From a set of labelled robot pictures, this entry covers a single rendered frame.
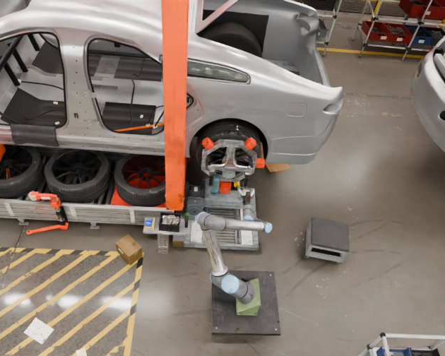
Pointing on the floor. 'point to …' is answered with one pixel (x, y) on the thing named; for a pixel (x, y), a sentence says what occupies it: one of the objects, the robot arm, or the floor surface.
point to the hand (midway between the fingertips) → (246, 188)
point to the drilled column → (163, 244)
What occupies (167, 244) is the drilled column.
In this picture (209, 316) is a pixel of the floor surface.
